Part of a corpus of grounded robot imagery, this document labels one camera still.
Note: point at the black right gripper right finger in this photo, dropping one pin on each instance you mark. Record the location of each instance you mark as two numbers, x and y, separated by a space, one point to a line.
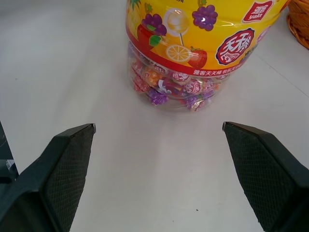
265 178

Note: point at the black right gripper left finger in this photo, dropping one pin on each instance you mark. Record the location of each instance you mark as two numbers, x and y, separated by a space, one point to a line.
55 178

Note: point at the dark object beside table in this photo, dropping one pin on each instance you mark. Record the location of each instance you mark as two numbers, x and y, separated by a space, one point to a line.
7 166

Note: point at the woven orange wicker basket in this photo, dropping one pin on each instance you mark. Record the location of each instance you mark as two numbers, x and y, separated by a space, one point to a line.
299 21

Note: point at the clear yellow-labelled lollipop jar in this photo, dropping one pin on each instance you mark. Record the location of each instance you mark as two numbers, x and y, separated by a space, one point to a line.
193 48

